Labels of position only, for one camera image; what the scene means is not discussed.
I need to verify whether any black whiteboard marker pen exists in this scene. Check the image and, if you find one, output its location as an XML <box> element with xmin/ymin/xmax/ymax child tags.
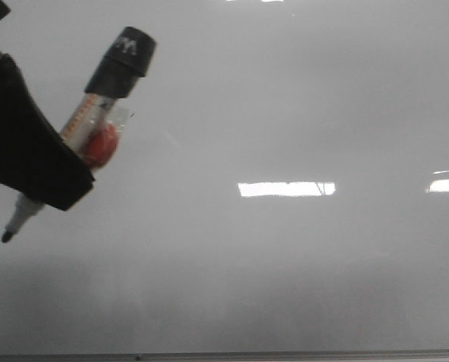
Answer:
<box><xmin>2</xmin><ymin>26</ymin><xmax>156</xmax><ymax>243</ymax></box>

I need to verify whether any white glossy whiteboard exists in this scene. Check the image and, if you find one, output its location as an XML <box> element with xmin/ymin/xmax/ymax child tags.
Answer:
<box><xmin>0</xmin><ymin>1</ymin><xmax>449</xmax><ymax>354</ymax></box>

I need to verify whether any grey aluminium whiteboard frame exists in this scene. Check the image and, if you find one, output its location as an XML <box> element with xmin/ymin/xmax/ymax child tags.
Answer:
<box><xmin>0</xmin><ymin>349</ymin><xmax>449</xmax><ymax>361</ymax></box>

